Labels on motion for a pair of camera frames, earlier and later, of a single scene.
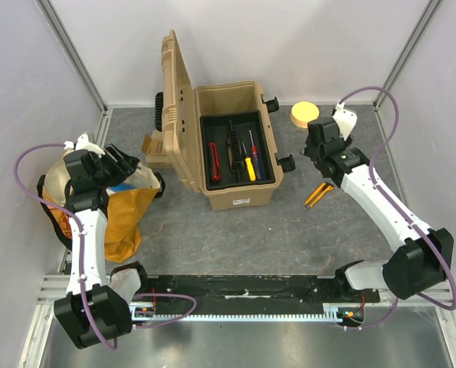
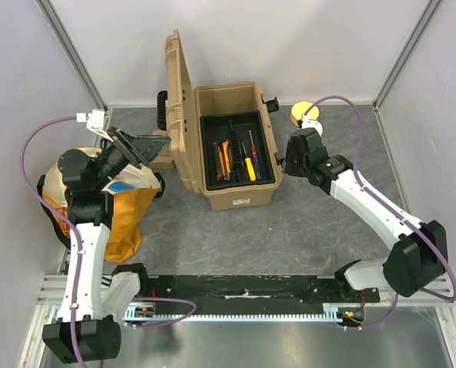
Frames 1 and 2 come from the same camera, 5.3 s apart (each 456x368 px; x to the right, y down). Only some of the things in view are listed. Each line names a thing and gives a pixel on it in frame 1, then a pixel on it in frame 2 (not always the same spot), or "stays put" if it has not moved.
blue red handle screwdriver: (258, 170) stays put
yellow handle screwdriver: (249, 165) stays put
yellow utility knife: (318, 195) to (224, 159)
